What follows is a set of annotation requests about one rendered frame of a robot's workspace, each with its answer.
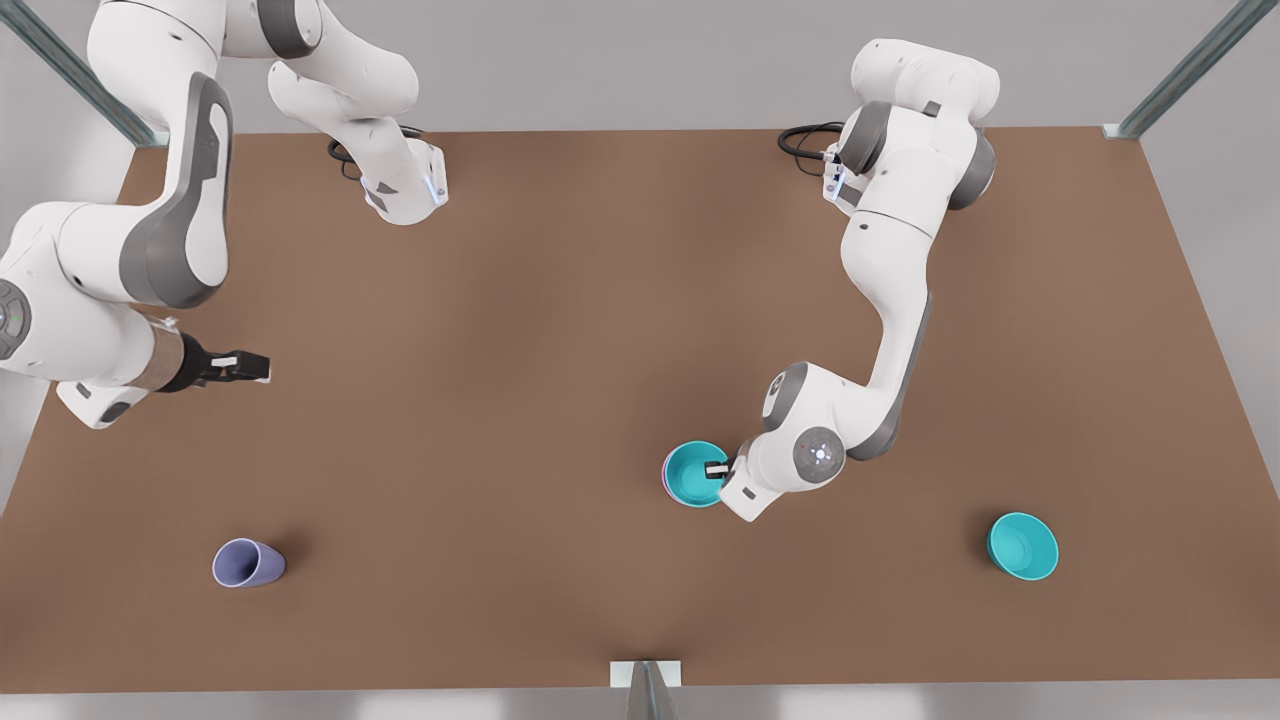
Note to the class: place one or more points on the pink bowl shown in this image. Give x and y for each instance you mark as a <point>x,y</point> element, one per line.
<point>665,475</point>

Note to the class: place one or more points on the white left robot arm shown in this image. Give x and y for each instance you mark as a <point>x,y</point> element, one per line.
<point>895,300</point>

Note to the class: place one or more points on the silver frame post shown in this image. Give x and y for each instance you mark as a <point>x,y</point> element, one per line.
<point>80,72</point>
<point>1185,68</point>
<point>648,690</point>

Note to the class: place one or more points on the lavender cup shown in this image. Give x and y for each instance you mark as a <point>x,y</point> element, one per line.
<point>245,564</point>

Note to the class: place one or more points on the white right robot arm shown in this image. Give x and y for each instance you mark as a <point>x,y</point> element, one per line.
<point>180,200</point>

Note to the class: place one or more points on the teal bowl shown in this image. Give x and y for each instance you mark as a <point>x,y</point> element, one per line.
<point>690,478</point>
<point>1022,546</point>

